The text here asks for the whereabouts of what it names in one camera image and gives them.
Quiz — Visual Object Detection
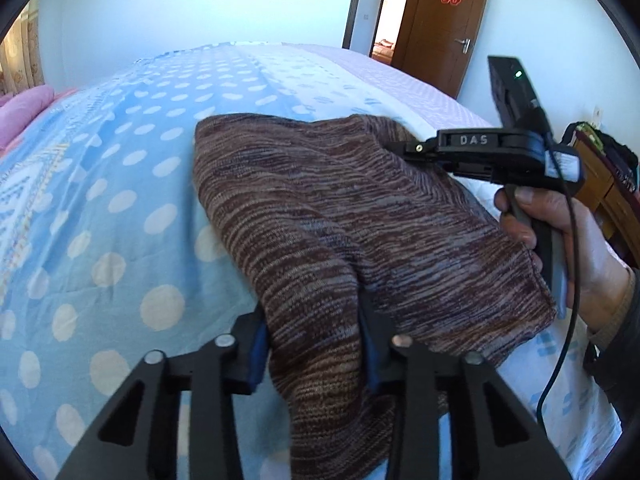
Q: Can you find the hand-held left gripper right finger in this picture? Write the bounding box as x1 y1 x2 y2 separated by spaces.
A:
357 290 573 480

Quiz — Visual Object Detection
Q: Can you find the black cable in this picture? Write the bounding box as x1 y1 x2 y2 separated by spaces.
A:
537 102 583 427

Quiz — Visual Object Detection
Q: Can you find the dark door frame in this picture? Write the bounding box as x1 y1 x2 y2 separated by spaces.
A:
341 0 418 58

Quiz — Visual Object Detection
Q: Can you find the beige patterned curtain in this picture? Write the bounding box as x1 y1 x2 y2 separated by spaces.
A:
0 5 46 96

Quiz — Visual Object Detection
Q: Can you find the person's right forearm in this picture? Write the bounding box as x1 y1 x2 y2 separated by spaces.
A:
582 265 640 436

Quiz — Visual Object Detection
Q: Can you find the brown striped knit sweater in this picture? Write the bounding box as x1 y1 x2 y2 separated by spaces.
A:
192 112 558 480

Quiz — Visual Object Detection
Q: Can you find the brown wooden door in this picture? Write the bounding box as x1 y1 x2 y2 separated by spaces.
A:
390 0 494 101

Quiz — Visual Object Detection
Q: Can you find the dark cloth bag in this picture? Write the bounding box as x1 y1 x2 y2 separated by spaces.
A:
575 121 640 196

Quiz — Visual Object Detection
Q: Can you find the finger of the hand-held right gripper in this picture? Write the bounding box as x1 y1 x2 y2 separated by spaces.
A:
384 137 442 163

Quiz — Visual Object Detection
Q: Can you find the person's right hand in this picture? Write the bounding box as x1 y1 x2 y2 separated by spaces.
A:
494 185 633 333

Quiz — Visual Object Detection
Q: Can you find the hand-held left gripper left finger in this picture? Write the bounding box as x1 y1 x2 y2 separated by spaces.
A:
55 307 271 480

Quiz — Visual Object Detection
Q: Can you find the folded pink quilt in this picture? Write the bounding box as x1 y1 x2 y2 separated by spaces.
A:
0 84 56 153

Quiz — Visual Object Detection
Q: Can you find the wooden cabinet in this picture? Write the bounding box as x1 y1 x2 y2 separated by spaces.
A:
560 125 640 261

